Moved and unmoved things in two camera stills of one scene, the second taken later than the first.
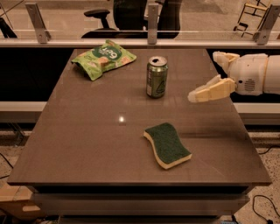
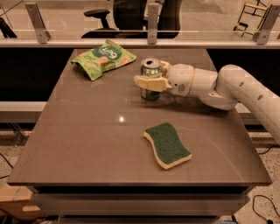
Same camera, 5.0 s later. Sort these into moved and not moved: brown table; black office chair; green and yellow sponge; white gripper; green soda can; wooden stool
Moved: white gripper; green soda can
Not moved: green and yellow sponge; brown table; black office chair; wooden stool
